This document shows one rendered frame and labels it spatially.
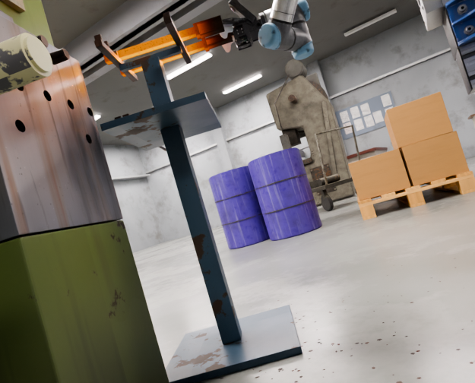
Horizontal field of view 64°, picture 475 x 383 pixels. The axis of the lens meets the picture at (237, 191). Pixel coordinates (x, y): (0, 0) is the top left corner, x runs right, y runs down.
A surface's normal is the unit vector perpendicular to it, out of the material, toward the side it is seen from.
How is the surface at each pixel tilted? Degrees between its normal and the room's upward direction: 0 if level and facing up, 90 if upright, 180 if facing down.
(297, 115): 90
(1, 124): 90
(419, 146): 90
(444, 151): 90
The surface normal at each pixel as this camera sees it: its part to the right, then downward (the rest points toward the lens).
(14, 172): 0.95, -0.29
